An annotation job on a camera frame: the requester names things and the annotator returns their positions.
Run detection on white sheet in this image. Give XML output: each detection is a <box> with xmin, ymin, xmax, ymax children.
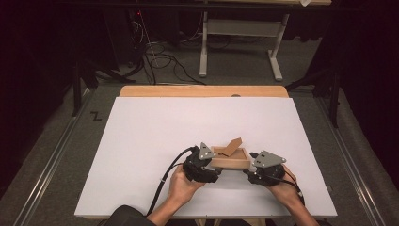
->
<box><xmin>74</xmin><ymin>96</ymin><xmax>339</xmax><ymax>218</ymax></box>

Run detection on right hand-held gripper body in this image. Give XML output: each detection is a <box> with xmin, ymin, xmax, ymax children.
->
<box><xmin>247</xmin><ymin>150</ymin><xmax>287</xmax><ymax>188</ymax></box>

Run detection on person's dark left sleeve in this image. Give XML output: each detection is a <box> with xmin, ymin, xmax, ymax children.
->
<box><xmin>104</xmin><ymin>204</ymin><xmax>158</xmax><ymax>226</ymax></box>

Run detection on white desk frame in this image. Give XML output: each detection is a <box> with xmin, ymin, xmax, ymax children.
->
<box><xmin>199</xmin><ymin>10</ymin><xmax>292</xmax><ymax>82</ymax></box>

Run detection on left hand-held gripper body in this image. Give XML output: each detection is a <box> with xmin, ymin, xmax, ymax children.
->
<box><xmin>182</xmin><ymin>141</ymin><xmax>221</xmax><ymax>185</ymax></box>

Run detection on wooden table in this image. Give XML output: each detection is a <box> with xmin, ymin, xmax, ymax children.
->
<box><xmin>82</xmin><ymin>85</ymin><xmax>291</xmax><ymax>226</ymax></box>

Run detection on person's left hand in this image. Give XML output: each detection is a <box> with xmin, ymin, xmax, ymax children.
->
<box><xmin>167</xmin><ymin>163</ymin><xmax>207</xmax><ymax>207</ymax></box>

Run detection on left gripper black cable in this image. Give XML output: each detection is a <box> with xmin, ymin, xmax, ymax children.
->
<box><xmin>146</xmin><ymin>146</ymin><xmax>200</xmax><ymax>217</ymax></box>

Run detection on brown puzzle panel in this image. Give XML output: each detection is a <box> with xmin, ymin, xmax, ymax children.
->
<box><xmin>217</xmin><ymin>137</ymin><xmax>244</xmax><ymax>158</ymax></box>

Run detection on black floor cables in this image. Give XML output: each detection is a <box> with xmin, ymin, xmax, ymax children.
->
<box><xmin>130</xmin><ymin>40</ymin><xmax>207</xmax><ymax>87</ymax></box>

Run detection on shallow wooden tray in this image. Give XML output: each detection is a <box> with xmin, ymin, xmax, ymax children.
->
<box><xmin>208</xmin><ymin>145</ymin><xmax>252</xmax><ymax>171</ymax></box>

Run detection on black metal stand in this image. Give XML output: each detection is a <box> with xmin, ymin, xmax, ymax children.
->
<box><xmin>71</xmin><ymin>58</ymin><xmax>136</xmax><ymax>118</ymax></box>
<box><xmin>284</xmin><ymin>68</ymin><xmax>343</xmax><ymax>129</ymax></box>

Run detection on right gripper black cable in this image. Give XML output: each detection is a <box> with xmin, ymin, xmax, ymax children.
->
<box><xmin>262</xmin><ymin>170</ymin><xmax>306</xmax><ymax>206</ymax></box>

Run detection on metal floor rail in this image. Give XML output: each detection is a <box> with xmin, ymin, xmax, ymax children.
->
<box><xmin>314</xmin><ymin>96</ymin><xmax>388</xmax><ymax>226</ymax></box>
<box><xmin>12</xmin><ymin>89</ymin><xmax>96</xmax><ymax>226</ymax></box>

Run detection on person's right hand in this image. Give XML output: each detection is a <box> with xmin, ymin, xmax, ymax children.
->
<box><xmin>266</xmin><ymin>164</ymin><xmax>304</xmax><ymax>207</ymax></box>

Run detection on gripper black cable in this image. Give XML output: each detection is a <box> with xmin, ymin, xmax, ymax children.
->
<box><xmin>146</xmin><ymin>146</ymin><xmax>200</xmax><ymax>217</ymax></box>
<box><xmin>262</xmin><ymin>170</ymin><xmax>306</xmax><ymax>206</ymax></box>

